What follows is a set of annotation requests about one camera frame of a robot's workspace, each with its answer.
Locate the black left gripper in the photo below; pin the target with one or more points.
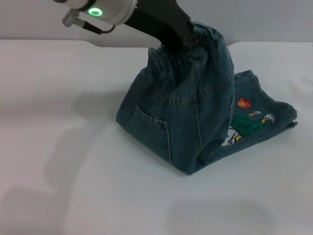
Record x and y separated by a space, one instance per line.
159 24

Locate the blue denim shorts with print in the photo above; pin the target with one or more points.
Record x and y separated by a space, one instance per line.
183 122

